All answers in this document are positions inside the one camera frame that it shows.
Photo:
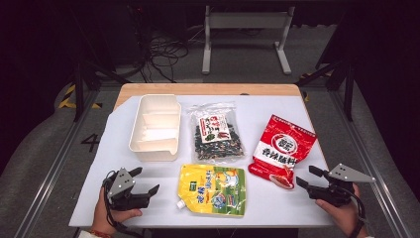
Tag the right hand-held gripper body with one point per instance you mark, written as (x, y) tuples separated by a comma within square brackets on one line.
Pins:
[(343, 175)]

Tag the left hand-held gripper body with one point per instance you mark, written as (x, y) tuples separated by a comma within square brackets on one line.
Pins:
[(120, 185)]

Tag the red and white packet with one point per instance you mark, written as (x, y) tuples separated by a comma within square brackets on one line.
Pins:
[(280, 148)]

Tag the cream plastic divided container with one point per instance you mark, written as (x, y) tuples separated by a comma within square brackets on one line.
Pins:
[(155, 132)]

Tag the yellow spout pouch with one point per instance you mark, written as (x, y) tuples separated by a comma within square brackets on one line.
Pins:
[(211, 190)]

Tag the clear bag of dried vegetables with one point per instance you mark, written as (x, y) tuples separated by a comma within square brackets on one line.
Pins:
[(216, 139)]

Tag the person's left hand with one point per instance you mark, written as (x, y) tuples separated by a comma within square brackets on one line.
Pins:
[(102, 218)]

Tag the person's right hand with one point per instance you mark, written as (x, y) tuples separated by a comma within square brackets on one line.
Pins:
[(346, 218)]

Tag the white table mat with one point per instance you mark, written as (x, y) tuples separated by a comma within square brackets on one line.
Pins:
[(171, 205)]

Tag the black metal stand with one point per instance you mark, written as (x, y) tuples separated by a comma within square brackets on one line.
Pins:
[(348, 89), (78, 89)]

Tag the yellow black hazard tape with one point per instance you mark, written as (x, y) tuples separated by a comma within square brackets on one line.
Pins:
[(69, 91)]

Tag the white metal stand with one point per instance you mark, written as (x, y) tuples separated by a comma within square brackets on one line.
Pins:
[(247, 20)]

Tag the metal floor rail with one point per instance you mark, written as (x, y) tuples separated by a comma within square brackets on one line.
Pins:
[(49, 178), (369, 165)]

